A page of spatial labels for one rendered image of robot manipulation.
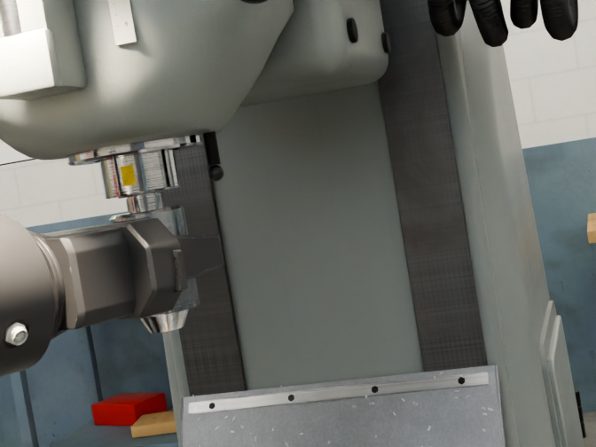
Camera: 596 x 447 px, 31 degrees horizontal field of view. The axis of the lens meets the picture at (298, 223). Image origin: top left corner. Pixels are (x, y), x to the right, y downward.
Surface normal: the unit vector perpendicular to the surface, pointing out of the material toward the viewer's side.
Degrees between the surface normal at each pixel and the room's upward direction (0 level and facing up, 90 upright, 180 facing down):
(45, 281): 85
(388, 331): 90
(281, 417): 63
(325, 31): 90
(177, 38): 108
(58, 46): 90
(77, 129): 129
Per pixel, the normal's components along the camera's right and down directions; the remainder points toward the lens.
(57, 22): 0.95, -0.14
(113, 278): 0.75, -0.09
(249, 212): -0.26, 0.10
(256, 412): -0.31, -0.36
